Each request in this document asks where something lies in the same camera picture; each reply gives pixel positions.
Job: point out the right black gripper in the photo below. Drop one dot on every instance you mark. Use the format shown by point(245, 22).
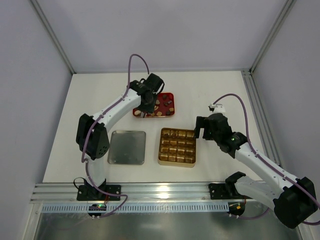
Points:
point(205, 127)

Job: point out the silver tin lid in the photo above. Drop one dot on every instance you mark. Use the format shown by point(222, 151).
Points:
point(127, 147)

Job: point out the aluminium mounting rail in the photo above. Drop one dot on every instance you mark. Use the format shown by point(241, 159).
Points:
point(136, 191)

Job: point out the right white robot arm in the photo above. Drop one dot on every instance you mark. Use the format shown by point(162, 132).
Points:
point(292, 200)

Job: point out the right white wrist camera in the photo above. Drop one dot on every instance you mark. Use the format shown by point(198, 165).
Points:
point(217, 108)

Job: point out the right aluminium frame post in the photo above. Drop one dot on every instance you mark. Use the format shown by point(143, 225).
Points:
point(275, 28)

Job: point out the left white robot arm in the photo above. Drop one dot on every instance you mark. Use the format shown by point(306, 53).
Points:
point(92, 131)

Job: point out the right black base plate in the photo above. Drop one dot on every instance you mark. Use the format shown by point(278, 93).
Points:
point(218, 191)

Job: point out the aluminium frame post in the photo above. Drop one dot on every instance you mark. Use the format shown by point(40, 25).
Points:
point(275, 28)
point(52, 35)

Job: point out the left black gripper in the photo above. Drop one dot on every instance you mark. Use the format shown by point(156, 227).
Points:
point(145, 109)

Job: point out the red chocolate tray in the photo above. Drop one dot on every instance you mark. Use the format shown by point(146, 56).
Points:
point(164, 102)

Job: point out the left aluminium frame post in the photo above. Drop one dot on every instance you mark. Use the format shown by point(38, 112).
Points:
point(52, 35)

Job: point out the gold chocolate box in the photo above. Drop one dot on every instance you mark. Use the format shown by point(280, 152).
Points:
point(178, 151)

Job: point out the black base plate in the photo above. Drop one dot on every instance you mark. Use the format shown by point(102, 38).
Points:
point(218, 191)
point(89, 193)

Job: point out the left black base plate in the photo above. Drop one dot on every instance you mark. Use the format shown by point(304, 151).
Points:
point(89, 193)

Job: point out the white slotted cable duct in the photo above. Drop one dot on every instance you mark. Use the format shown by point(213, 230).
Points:
point(137, 207)

